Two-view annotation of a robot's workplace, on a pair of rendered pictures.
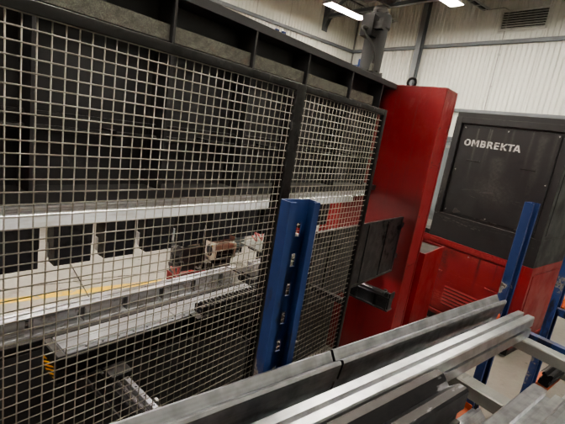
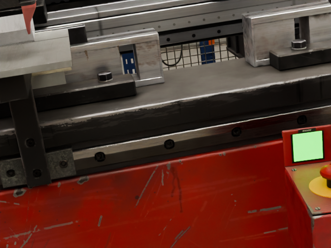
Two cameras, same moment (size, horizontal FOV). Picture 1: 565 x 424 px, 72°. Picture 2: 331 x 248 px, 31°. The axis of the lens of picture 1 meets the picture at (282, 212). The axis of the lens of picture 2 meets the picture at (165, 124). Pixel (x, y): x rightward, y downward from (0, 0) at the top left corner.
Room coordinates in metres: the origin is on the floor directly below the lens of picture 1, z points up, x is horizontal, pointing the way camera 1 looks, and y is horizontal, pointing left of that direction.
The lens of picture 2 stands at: (3.20, 0.91, 1.18)
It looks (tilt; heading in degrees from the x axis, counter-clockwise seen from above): 20 degrees down; 224
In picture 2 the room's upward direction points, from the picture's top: 8 degrees counter-clockwise
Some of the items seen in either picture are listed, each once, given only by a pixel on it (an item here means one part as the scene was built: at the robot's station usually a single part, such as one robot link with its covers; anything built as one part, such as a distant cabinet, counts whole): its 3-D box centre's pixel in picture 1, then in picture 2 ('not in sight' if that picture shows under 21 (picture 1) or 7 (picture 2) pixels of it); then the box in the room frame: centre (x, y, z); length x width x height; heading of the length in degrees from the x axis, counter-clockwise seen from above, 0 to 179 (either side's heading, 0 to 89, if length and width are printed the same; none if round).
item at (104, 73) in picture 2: not in sight; (104, 76); (2.52, 0.13, 0.91); 0.03 x 0.03 x 0.02
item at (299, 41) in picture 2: not in sight; (298, 44); (2.23, 0.35, 0.91); 0.03 x 0.03 x 0.02
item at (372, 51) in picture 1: (373, 40); not in sight; (2.93, -0.44, 2.54); 0.33 x 0.25 x 0.47; 141
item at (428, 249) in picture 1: (397, 290); not in sight; (3.55, -1.21, 0.50); 0.50 x 0.50 x 1.00; 51
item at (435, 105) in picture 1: (369, 225); not in sight; (3.25, -0.75, 1.15); 0.85 x 0.25 x 2.30; 51
